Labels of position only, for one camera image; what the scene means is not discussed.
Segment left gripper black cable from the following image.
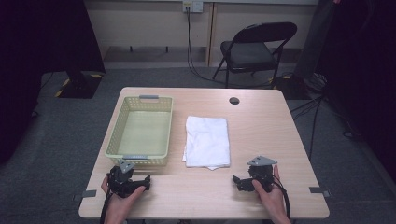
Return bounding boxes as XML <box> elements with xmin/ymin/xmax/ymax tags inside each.
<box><xmin>99</xmin><ymin>174</ymin><xmax>114</xmax><ymax>224</ymax></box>

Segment person's right hand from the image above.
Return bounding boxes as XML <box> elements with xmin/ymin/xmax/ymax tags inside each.
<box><xmin>251</xmin><ymin>164</ymin><xmax>286</xmax><ymax>219</ymax></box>

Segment black floor cables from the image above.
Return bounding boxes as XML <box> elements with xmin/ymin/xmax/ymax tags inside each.
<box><xmin>290</xmin><ymin>92</ymin><xmax>363</xmax><ymax>161</ymax></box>

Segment person's left hand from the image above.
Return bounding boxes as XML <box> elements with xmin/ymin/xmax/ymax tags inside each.
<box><xmin>100</xmin><ymin>175</ymin><xmax>147</xmax><ymax>217</ymax></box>

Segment white wall socket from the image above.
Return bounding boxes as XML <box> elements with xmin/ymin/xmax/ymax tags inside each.
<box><xmin>182</xmin><ymin>0</ymin><xmax>205</xmax><ymax>14</ymax></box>

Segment white towel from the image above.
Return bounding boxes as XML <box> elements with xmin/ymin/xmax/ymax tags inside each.
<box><xmin>181</xmin><ymin>115</ymin><xmax>232</xmax><ymax>172</ymax></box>

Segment black folding chair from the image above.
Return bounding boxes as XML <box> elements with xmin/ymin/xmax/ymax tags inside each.
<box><xmin>212</xmin><ymin>21</ymin><xmax>299</xmax><ymax>90</ymax></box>

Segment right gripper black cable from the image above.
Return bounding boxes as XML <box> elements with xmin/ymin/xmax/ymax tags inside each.
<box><xmin>272</xmin><ymin>175</ymin><xmax>292</xmax><ymax>220</ymax></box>

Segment dark grey stand panel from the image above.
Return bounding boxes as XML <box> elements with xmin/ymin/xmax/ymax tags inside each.
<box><xmin>293</xmin><ymin>0</ymin><xmax>336</xmax><ymax>79</ymax></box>

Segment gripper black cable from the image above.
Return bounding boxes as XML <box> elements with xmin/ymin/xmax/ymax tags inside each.
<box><xmin>99</xmin><ymin>174</ymin><xmax>114</xmax><ymax>224</ymax></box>
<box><xmin>272</xmin><ymin>175</ymin><xmax>292</xmax><ymax>220</ymax></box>

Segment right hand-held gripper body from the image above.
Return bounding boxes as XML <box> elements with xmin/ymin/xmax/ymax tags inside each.
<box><xmin>247</xmin><ymin>155</ymin><xmax>279</xmax><ymax>192</ymax></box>

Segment wooden wall post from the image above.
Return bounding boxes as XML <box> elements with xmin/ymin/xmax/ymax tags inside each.
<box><xmin>205</xmin><ymin>2</ymin><xmax>219</xmax><ymax>67</ymax></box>

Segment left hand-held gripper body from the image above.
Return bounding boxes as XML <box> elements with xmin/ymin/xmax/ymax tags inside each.
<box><xmin>106</xmin><ymin>158</ymin><xmax>146</xmax><ymax>199</ymax></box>

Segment black stand base striped tape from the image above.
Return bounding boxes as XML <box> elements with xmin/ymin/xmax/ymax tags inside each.
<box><xmin>54</xmin><ymin>70</ymin><xmax>104</xmax><ymax>100</ymax></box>

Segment pale green plastic basket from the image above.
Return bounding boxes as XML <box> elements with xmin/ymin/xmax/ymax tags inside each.
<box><xmin>104</xmin><ymin>94</ymin><xmax>174</xmax><ymax>167</ymax></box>

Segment grey table edge bracket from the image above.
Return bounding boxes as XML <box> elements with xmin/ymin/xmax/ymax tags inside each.
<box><xmin>73</xmin><ymin>189</ymin><xmax>98</xmax><ymax>202</ymax></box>
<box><xmin>308</xmin><ymin>186</ymin><xmax>332</xmax><ymax>198</ymax></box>

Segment black curtain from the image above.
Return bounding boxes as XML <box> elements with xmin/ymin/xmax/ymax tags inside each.
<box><xmin>316</xmin><ymin>0</ymin><xmax>396</xmax><ymax>185</ymax></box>
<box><xmin>0</xmin><ymin>0</ymin><xmax>106</xmax><ymax>165</ymax></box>

